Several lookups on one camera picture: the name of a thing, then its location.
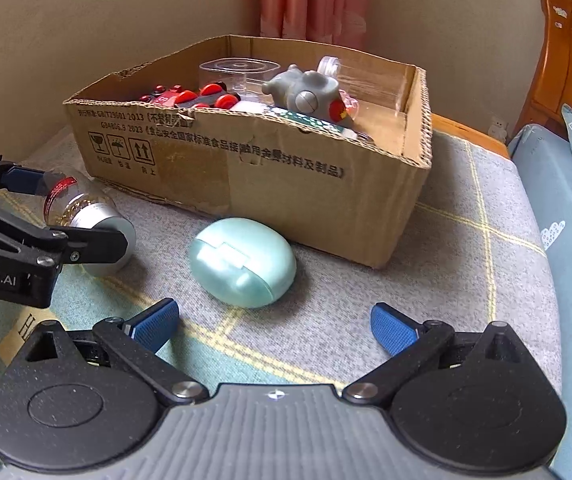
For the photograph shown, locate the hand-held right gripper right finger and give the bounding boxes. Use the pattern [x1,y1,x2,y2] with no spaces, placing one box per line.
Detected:
[341,302,537,408]

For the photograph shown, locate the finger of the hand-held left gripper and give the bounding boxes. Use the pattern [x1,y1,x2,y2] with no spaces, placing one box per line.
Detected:
[0,150,49,197]
[0,196,129,266]

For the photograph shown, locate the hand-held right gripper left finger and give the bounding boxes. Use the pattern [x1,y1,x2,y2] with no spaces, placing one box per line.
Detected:
[13,297,212,408]

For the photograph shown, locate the bottle of yellow capsules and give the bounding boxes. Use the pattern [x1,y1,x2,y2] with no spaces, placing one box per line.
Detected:
[41,170,138,277]

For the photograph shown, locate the mint green egg-shaped case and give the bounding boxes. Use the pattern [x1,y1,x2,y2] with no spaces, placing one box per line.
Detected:
[187,217,298,309]

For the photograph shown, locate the cardboard box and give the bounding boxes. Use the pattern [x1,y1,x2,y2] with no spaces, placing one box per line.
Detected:
[62,35,434,269]

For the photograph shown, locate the red toy train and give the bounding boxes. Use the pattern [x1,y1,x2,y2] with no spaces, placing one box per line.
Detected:
[138,82,198,109]

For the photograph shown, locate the grey elephant toy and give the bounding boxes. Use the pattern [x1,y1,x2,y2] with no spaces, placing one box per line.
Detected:
[263,64,362,128]

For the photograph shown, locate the grey and teal printed blanket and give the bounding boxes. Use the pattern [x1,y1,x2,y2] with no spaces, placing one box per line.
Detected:
[0,125,564,411]

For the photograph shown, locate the wooden furniture edge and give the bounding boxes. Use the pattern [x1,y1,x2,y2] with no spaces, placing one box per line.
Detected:
[431,112,511,158]

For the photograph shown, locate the clear plastic container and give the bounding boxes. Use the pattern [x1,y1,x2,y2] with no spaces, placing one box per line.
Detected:
[198,58,281,103]

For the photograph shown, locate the clear jar with white lid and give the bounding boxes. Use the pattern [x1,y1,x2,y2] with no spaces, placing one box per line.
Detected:
[316,55,412,116]

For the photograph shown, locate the wooden headboard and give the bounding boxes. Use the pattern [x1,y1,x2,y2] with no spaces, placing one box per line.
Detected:
[513,0,572,141]

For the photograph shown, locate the pink curtain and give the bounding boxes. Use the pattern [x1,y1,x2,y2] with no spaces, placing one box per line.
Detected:
[260,0,373,51]

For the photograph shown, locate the white wall socket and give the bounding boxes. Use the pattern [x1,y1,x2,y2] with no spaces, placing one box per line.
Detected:
[486,116,509,142]

